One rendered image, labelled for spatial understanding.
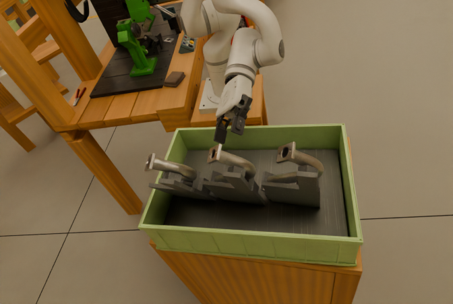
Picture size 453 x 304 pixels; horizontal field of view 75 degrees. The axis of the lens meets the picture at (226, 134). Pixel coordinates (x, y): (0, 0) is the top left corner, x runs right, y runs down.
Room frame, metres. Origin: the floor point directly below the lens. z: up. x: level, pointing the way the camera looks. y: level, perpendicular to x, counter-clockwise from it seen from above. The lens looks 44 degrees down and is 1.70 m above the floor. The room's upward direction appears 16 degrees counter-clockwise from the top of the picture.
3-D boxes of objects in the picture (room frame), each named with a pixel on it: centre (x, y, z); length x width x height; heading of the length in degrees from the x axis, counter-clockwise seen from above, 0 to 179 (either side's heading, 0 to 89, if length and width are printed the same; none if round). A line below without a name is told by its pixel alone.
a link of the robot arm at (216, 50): (1.13, -0.09, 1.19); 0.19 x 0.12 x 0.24; 97
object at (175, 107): (1.83, 0.05, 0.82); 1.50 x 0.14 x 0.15; 167
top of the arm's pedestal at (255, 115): (1.13, -0.06, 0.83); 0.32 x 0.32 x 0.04; 73
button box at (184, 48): (1.64, 0.07, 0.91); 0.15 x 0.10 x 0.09; 167
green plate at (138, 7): (1.81, 0.28, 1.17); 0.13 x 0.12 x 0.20; 167
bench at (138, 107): (1.89, 0.32, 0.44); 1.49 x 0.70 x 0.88; 167
